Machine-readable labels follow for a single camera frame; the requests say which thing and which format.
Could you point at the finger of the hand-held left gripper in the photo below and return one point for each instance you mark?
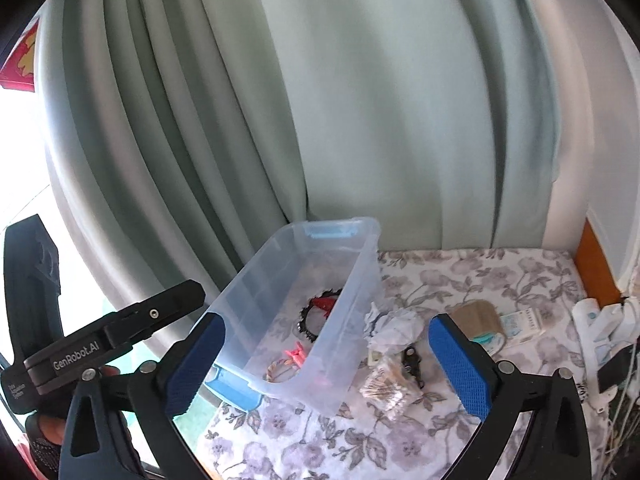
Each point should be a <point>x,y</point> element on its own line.
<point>155,312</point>

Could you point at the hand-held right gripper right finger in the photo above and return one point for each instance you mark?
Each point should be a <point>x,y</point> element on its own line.
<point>457,365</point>

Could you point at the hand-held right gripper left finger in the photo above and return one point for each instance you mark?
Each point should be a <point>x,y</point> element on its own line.
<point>195,365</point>

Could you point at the teal hair clip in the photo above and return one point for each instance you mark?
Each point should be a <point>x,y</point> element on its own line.
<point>482,340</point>

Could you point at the black toy car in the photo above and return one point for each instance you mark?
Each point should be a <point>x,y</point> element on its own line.
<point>412,360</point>

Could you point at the brown tape roll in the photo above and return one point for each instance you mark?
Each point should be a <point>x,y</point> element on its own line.
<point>475,317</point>

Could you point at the cotton swab pack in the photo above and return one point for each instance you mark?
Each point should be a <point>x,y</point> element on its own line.
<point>390,390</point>

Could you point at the small white box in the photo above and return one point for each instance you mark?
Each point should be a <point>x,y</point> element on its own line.
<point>525,324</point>

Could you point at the clear plastic storage container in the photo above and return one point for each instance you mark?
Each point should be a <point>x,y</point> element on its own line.
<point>280,310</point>

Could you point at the pink hair clip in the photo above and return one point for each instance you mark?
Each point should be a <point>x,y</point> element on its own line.
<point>296,353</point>

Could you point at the person's left hand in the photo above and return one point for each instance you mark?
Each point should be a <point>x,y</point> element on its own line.
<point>47,427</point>

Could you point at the crumpled white paper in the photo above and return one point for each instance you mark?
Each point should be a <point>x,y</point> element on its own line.
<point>400,327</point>

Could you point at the floral bed sheet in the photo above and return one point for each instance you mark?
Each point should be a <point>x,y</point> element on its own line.
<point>500,270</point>

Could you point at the black charger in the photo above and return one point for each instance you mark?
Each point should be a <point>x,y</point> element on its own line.
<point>612,367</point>

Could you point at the grey-green curtain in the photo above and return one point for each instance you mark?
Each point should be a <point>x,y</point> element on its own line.
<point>375,110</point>

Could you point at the orange wooden bed frame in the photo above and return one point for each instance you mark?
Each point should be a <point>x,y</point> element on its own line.
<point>595,270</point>

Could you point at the red wall poster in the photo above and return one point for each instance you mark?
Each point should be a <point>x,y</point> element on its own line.
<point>20,67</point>

